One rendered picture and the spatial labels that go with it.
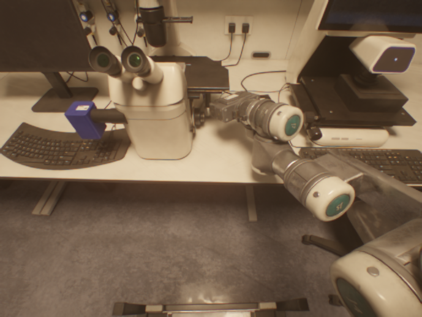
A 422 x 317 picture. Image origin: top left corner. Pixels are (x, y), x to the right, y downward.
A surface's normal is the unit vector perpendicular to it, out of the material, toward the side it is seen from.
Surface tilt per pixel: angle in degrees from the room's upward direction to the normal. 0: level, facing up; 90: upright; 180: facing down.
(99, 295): 0
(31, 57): 86
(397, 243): 47
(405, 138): 0
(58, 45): 86
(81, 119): 90
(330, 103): 0
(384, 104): 90
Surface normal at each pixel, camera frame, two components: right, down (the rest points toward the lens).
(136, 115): -0.03, 0.78
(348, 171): -0.26, -0.81
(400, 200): -0.93, 0.36
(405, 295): -0.12, -0.55
